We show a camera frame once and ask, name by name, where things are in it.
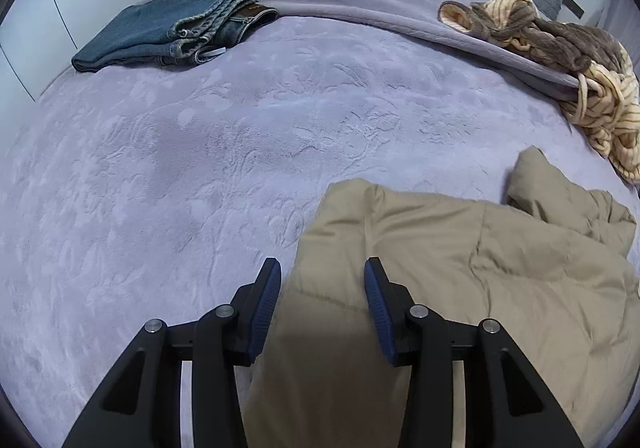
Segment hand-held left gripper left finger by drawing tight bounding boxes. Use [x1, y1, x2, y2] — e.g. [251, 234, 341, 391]
[62, 258, 282, 448]

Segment cream striped fleece garment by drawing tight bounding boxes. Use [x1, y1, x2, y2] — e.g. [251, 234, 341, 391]
[482, 0, 640, 185]

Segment folded blue jeans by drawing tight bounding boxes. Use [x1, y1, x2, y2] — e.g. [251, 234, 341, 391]
[71, 0, 279, 74]

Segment khaki puffer jacket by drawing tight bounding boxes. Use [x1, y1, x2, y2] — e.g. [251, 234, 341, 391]
[240, 146, 640, 448]

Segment brown plush robe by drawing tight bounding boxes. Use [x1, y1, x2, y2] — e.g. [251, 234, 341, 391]
[438, 0, 636, 73]

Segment grey curtain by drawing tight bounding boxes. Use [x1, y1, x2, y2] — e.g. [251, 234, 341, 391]
[595, 0, 640, 58]

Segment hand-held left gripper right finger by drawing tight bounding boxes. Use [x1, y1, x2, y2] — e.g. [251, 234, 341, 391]
[364, 257, 586, 448]

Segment purple embossed bedspread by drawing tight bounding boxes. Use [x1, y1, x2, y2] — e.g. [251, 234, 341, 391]
[0, 15, 640, 448]

